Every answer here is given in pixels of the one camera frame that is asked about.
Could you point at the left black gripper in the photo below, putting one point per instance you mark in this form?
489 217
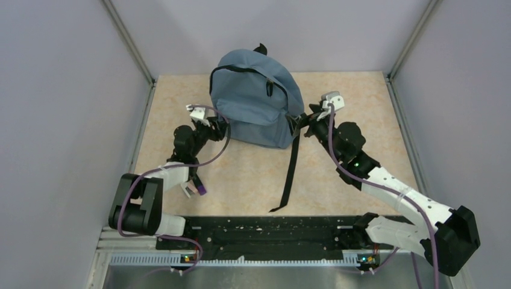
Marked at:
218 132

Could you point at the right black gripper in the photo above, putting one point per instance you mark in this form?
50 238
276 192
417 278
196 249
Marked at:
310 132

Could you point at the purple black highlighter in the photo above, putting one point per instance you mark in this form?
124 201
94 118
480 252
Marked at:
201 190

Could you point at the blue grey backpack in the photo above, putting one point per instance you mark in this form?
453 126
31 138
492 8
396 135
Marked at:
262 101

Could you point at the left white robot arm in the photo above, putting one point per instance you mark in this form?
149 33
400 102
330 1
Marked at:
137 208

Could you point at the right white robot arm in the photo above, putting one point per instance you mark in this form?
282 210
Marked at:
446 237

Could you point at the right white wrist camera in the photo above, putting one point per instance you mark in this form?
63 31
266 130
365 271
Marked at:
331 102

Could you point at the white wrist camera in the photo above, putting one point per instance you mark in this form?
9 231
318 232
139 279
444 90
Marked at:
198 114
331 102

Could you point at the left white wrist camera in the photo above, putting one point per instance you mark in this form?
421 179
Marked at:
198 114

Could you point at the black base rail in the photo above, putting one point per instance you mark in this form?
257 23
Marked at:
301 239

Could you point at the left aluminium frame post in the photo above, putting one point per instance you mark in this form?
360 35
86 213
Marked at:
127 40

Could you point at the aluminium frame post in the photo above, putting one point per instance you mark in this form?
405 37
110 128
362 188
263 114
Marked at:
413 38
127 40

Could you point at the right aluminium frame post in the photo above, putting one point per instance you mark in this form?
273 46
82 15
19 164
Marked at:
413 38

